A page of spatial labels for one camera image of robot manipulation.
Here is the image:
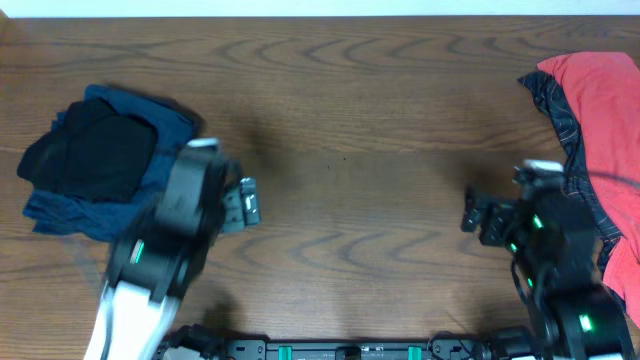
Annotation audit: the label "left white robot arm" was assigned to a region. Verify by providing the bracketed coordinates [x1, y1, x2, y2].
[85, 138, 261, 359]

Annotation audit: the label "folded navy blue shorts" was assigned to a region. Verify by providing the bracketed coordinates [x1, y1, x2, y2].
[23, 85, 195, 242]

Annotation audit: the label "black patterned garment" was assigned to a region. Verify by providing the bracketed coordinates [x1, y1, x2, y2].
[517, 69, 626, 311]

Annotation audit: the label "red garment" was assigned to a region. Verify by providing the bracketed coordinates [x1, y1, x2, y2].
[537, 52, 639, 323]

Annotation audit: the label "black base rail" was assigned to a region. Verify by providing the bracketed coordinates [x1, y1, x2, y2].
[152, 325, 492, 360]

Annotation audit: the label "black t-shirt with logo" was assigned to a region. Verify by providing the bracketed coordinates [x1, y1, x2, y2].
[17, 99, 158, 202]

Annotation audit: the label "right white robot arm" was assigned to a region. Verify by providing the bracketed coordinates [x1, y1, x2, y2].
[461, 168, 636, 359]

